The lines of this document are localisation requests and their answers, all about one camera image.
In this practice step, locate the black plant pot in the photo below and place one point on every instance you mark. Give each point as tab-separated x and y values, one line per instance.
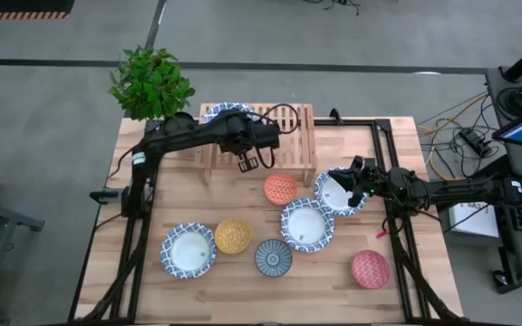
184	118

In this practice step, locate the wooden slatted shelf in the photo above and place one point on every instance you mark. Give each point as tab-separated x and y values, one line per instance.
295	149

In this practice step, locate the black clamp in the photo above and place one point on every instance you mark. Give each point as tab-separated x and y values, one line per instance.
335	115

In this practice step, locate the small red tag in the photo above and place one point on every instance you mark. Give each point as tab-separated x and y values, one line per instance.
381	235

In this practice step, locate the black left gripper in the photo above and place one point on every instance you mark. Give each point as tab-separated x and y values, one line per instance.
242	133

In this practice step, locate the black mat with striped edge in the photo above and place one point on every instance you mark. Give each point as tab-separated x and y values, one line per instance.
16	5

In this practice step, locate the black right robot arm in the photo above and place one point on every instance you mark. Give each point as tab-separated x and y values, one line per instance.
460	190

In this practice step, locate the green leafy plant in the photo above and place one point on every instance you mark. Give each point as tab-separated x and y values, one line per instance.
152	83

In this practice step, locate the orange patterned ceramic bowl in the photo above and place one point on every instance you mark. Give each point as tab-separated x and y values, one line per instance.
280	189

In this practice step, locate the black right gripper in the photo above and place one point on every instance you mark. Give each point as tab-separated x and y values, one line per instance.
374	185

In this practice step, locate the black power adapter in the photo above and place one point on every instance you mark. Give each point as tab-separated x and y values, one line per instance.
471	138

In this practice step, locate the yellow patterned ceramic bowl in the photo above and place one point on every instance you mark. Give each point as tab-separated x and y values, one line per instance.
232	235

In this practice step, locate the red zigzag ceramic bowl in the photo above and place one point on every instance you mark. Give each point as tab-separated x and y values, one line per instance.
370	269

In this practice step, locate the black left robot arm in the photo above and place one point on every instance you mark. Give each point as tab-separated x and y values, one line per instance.
188	132

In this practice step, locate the grey blue striped ceramic bowl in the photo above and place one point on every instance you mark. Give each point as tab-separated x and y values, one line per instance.
273	258

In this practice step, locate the white paper sheet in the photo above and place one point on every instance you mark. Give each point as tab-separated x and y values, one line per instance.
474	222

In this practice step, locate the blue white paper bowl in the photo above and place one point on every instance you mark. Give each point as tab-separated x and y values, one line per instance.
188	251
333	200
307	225
218	110

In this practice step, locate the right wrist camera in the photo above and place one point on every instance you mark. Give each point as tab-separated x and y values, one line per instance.
363	163

